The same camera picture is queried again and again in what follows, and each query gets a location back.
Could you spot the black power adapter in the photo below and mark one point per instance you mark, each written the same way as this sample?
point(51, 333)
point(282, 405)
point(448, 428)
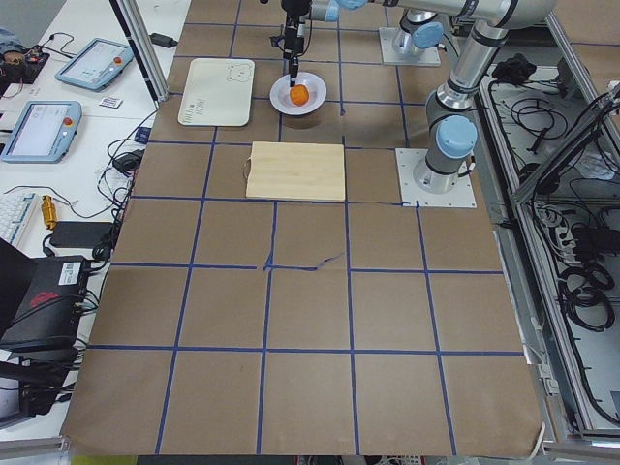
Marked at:
point(162, 40)

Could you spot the aluminium frame post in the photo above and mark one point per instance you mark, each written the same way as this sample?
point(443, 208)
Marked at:
point(128, 15)

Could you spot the black computer box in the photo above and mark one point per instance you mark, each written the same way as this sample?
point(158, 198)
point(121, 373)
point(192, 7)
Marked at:
point(39, 301)

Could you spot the wooden cutting board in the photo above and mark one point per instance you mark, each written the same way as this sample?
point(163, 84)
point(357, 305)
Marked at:
point(294, 171)

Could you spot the orange fruit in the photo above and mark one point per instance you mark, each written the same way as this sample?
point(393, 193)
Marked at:
point(299, 95)

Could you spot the cream bear tray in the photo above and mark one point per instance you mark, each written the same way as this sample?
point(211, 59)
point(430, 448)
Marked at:
point(218, 92)

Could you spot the yellow connector tool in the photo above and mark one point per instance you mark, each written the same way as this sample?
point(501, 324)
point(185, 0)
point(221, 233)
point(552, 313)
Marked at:
point(49, 212)

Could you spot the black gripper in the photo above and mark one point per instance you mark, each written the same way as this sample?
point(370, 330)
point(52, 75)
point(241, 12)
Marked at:
point(293, 43)

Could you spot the teach pendant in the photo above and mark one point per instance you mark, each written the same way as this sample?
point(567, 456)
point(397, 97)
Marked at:
point(97, 65)
point(43, 133)

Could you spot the upper teach pendant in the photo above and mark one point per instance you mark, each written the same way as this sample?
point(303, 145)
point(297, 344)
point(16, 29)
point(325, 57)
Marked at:
point(97, 65)

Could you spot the white round plate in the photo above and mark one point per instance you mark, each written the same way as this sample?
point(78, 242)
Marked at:
point(279, 94)

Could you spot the white keyboard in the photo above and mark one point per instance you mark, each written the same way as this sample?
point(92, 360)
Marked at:
point(17, 209)

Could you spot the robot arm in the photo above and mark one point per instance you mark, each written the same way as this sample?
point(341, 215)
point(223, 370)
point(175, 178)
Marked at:
point(452, 134)

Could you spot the lower teach pendant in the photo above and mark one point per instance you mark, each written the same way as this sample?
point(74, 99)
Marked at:
point(43, 133)

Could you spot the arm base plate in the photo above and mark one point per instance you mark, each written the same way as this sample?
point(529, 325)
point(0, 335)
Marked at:
point(420, 186)
point(419, 48)

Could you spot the black power brick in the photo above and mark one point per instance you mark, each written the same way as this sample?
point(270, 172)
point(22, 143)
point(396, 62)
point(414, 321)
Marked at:
point(71, 234)

